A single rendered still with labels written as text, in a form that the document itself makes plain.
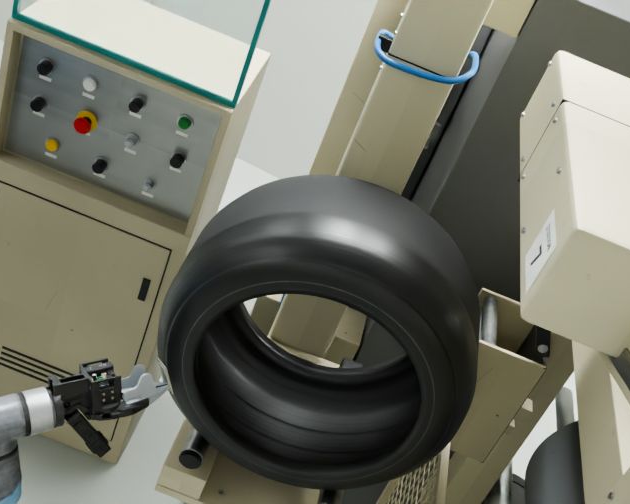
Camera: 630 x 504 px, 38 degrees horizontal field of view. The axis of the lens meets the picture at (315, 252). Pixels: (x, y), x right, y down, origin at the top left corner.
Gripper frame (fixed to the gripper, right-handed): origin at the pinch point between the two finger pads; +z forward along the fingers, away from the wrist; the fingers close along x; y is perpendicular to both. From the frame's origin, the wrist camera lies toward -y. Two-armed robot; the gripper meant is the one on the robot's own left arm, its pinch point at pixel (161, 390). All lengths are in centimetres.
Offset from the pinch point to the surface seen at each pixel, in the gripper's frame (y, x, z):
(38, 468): -77, 94, -2
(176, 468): -18.6, 1.0, 3.1
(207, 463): -19.6, 0.9, 9.6
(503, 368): -3, -18, 66
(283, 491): -29.4, -2.4, 25.2
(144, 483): -85, 83, 27
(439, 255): 29, -24, 41
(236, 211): 32.4, 0.4, 14.8
